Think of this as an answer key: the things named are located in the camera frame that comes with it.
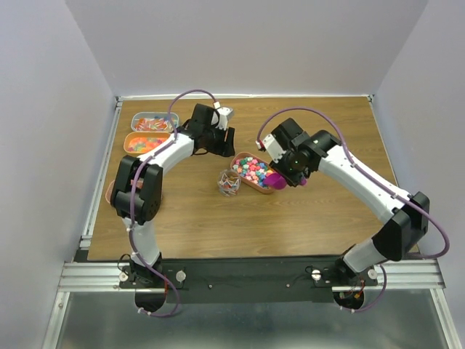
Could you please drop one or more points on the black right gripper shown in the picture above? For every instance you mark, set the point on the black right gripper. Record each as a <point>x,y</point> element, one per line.
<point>292,180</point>

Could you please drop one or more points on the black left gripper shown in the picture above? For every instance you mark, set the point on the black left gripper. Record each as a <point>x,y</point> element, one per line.
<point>225,149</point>

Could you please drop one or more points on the magenta plastic scoop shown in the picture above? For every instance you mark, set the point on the magenta plastic scoop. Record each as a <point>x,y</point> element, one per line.
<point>279,182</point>

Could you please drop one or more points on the clear plastic jar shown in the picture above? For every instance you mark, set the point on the clear plastic jar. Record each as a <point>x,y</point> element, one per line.
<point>228,182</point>

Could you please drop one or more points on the pink tray of candies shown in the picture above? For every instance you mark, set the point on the pink tray of candies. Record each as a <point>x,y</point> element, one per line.
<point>253,171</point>

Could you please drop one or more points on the pink tray of lollipops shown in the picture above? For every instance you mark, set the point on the pink tray of lollipops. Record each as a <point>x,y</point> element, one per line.
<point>109,191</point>

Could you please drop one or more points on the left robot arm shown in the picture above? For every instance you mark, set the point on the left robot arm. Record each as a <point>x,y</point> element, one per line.
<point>137,189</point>

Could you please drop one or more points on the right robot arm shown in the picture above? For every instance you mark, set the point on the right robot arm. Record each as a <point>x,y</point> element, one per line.
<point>402,215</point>

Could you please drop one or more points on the grey tray of candy sticks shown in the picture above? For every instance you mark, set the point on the grey tray of candy sticks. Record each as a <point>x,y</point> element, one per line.
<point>154,122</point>

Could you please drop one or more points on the orange tray of gummies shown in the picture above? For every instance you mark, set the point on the orange tray of gummies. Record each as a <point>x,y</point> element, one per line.
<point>142,142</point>

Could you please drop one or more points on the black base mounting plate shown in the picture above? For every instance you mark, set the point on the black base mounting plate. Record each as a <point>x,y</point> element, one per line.
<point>240,280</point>

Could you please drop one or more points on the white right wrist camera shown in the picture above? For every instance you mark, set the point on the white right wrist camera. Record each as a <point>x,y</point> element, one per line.
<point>274,149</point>

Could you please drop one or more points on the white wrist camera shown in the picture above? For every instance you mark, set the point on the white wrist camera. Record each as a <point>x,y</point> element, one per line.
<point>274,149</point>
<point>221,116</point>

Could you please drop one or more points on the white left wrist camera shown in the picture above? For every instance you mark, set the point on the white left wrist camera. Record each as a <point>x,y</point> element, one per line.
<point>221,116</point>

